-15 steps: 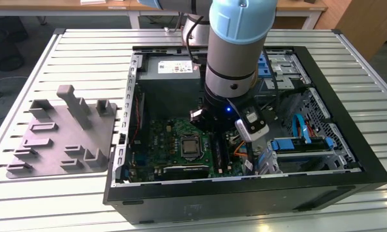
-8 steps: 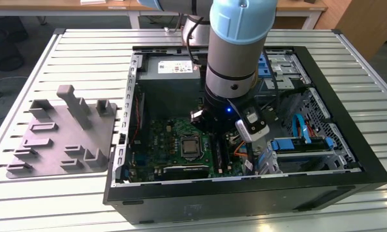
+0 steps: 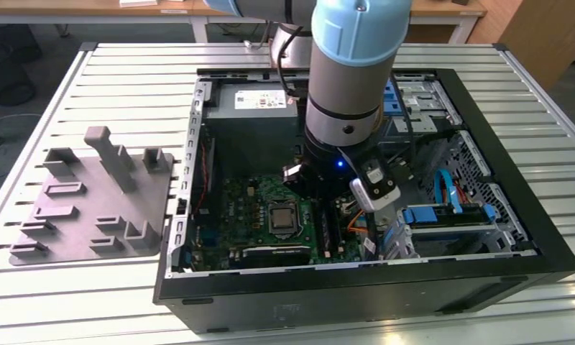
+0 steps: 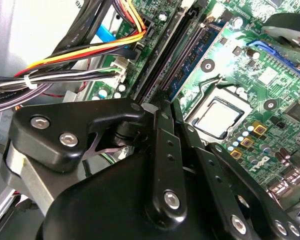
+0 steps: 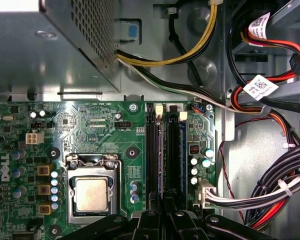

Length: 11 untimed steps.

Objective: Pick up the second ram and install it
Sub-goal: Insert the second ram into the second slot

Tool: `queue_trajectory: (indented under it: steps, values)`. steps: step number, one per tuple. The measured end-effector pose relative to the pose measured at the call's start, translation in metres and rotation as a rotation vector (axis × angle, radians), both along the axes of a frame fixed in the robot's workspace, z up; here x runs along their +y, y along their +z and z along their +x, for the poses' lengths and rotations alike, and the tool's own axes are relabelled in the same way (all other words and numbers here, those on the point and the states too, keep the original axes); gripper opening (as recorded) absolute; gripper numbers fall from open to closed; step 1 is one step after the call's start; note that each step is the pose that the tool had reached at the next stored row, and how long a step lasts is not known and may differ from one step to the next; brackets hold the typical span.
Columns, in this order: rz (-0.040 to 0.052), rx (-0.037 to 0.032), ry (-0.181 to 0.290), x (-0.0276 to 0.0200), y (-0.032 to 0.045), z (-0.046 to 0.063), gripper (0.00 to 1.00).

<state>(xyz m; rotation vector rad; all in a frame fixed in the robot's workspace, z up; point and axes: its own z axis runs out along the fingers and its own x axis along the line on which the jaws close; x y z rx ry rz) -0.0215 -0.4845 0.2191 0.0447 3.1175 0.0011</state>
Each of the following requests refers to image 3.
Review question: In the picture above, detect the silver CPU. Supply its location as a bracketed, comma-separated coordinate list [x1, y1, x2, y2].
[271, 208, 297, 229]

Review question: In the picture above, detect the grey power supply unit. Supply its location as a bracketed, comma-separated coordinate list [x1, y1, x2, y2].
[203, 84, 311, 177]

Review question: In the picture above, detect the CPU socket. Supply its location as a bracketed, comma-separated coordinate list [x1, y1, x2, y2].
[266, 196, 302, 241]

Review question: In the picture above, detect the green motherboard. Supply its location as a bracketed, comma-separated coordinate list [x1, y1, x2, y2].
[191, 174, 366, 270]

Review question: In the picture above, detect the hard disk in blue carrier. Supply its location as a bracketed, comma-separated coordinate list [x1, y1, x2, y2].
[397, 203, 498, 226]

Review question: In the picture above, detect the blue drive latch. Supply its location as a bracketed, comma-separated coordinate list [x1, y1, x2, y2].
[384, 80, 413, 116]

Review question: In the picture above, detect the metal optical drive cage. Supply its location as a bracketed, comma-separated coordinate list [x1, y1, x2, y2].
[378, 73, 465, 156]

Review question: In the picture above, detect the black graphics card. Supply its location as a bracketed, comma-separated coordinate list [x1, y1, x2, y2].
[230, 245, 314, 269]

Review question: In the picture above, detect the metal disk bay cage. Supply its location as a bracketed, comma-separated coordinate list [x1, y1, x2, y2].
[396, 206, 529, 259]

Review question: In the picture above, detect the black PC case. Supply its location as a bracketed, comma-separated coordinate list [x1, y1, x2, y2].
[153, 67, 575, 334]

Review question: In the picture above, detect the grey parts rack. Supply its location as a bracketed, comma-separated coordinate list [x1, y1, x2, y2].
[8, 125, 177, 267]

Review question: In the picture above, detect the wooden cabinet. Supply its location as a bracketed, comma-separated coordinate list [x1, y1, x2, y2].
[469, 0, 575, 91]

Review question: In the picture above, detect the wooden desk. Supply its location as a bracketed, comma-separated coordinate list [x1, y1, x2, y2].
[0, 0, 489, 44]

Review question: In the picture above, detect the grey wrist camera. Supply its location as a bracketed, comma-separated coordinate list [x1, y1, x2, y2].
[349, 160, 404, 213]

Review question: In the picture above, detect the orange wire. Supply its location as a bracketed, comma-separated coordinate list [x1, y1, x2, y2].
[347, 210, 369, 236]

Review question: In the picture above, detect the blue plastic bay rail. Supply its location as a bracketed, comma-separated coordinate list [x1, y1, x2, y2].
[381, 224, 404, 260]

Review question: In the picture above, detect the black cable bundle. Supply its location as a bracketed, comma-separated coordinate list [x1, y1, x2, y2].
[381, 127, 457, 170]

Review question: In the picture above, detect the blue flat data cable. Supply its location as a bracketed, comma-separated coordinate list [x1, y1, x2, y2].
[433, 168, 464, 215]

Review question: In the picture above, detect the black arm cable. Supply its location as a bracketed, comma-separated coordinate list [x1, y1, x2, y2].
[277, 24, 302, 105]

